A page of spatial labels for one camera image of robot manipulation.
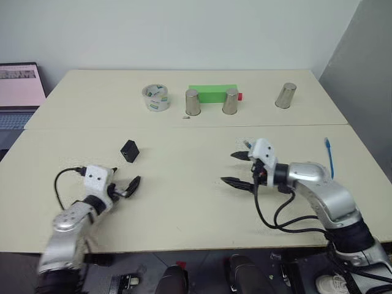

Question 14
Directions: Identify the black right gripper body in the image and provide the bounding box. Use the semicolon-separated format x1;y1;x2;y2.
251;159;268;186

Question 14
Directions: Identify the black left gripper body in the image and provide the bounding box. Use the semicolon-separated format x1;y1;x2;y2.
107;183;127;202

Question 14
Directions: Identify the blue Ethernet cable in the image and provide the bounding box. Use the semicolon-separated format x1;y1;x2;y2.
243;137;336;179

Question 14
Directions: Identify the small black box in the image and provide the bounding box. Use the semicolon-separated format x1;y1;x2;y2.
119;139;140;164

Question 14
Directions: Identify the green rectangular box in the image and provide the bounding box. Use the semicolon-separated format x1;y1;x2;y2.
187;84;239;104

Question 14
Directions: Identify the steel cup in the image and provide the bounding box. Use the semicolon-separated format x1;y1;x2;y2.
274;82;298;109
222;88;239;116
184;89;202;116

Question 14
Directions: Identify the clear packing tape roll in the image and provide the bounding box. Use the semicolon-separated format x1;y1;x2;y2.
141;83;172;113

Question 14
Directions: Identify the black device with white label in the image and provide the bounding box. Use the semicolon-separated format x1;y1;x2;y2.
109;273;144;294

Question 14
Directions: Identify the dark rounded shape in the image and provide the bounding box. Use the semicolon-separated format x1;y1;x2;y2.
227;254;278;294
155;264;190;294

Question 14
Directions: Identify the open laptop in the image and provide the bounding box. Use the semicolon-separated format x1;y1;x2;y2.
0;62;47;151

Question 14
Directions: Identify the white sneaker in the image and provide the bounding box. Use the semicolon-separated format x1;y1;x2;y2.
315;274;347;294

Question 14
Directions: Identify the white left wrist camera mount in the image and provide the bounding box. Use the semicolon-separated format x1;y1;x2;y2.
83;165;115;213

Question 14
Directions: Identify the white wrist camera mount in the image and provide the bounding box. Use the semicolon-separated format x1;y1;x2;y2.
247;138;279;186
83;165;115;213

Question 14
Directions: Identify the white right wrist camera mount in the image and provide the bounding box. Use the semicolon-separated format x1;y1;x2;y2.
247;138;279;186

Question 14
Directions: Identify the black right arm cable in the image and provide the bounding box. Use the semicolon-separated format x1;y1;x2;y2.
252;174;332;236

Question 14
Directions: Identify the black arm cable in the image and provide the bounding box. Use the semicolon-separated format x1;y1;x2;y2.
54;166;87;211
252;174;332;236

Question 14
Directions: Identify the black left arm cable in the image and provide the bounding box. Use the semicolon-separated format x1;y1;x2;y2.
54;166;87;211

